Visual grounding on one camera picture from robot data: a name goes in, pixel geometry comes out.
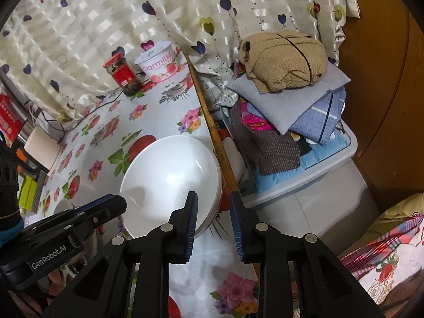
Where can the plaid printed blanket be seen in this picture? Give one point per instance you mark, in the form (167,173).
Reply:
(391,248)

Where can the light blue cloth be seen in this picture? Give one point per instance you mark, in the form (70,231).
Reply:
(318,157)

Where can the wooden table edge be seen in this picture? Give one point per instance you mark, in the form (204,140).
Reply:
(212,122)

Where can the wooden wardrobe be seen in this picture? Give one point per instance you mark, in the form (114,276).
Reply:
(384,73)

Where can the blue grey striped garment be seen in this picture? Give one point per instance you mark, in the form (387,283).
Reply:
(318,119)

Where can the floral fruit print tablecloth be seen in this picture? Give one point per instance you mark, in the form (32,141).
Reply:
(149,119)

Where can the white plastic storage box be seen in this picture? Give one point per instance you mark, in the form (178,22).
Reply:
(318,198)

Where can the white electric kettle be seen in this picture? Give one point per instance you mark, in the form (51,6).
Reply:
(41,147)

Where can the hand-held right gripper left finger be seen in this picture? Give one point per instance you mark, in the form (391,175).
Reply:
(189,228)

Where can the white yogurt tub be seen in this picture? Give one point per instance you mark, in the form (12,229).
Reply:
(159,61)

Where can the cream curtain with heart print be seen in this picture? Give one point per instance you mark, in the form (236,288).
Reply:
(99,13)

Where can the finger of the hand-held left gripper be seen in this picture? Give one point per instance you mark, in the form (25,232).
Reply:
(99,202)
(82,222)

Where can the pink patterned cloth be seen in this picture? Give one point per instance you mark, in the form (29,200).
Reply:
(255,119)

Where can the tan knit sweater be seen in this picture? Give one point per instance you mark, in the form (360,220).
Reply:
(285,59)

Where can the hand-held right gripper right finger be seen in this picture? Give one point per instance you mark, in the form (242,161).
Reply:
(237,228)

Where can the glass jar with red label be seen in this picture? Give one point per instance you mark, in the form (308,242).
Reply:
(124,73)

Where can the brown checked garment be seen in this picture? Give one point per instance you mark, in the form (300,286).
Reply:
(271,149)

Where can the red package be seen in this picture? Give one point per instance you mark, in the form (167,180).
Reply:
(11,119)

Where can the grey folded cloth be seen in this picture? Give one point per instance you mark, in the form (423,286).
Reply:
(291,106)

